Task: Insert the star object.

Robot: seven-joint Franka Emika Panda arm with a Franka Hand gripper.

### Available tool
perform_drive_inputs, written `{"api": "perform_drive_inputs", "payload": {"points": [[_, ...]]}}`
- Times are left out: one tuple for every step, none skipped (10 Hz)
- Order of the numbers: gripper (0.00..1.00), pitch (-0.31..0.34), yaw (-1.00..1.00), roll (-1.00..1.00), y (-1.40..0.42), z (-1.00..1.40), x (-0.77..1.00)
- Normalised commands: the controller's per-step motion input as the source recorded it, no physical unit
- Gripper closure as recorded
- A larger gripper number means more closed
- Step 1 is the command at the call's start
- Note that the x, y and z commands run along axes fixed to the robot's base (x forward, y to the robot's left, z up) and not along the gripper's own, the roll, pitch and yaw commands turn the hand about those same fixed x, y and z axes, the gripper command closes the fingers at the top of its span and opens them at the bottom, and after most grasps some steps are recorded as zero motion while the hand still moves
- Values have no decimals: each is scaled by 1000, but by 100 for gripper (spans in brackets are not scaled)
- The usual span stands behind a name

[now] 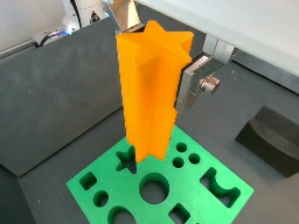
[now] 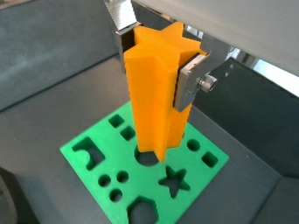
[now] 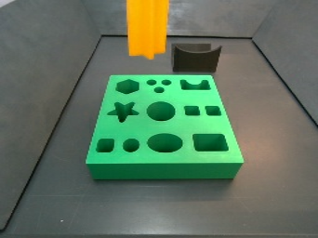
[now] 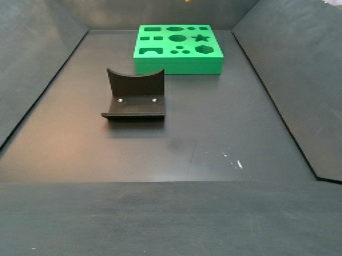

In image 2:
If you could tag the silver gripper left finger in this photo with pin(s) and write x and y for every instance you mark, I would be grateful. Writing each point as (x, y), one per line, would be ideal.
(123, 17)

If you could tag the orange star-shaped block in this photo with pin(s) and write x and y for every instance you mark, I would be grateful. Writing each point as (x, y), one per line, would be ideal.
(152, 63)

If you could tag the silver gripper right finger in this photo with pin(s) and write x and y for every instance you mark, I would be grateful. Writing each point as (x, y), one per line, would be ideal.
(194, 77)

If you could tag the green shape sorter board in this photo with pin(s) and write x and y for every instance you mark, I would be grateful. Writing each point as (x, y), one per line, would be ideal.
(103, 156)

